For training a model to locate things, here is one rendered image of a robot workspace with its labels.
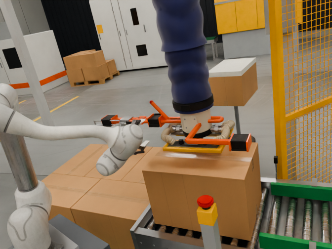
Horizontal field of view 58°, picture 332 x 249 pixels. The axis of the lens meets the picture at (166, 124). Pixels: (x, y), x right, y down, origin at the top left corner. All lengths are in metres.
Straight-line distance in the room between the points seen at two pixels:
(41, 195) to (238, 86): 2.34
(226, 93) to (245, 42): 5.63
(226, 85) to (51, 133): 2.38
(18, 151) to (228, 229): 1.17
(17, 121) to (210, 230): 0.92
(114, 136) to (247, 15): 7.77
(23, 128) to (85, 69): 7.84
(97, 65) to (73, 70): 0.84
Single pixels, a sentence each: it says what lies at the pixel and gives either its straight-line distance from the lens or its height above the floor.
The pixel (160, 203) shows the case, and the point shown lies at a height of 0.72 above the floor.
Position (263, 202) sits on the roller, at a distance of 2.05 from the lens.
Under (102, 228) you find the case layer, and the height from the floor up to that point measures 0.41.
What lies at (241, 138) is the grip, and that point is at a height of 1.21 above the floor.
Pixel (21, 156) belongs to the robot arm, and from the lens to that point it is 1.61.
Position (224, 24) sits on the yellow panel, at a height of 0.98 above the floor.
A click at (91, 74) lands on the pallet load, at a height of 0.31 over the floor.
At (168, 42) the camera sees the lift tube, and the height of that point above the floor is 1.64.
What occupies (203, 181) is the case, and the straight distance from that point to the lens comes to 1.63.
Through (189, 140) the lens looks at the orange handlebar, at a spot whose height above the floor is 1.20.
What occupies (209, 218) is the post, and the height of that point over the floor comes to 0.97.
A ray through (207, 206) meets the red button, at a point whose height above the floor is 1.03.
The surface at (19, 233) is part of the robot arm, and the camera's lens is 1.59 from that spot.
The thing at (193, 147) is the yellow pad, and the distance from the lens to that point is 1.62.
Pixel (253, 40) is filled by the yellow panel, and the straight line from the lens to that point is 8.94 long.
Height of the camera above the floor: 1.82
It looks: 22 degrees down
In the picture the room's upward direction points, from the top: 11 degrees counter-clockwise
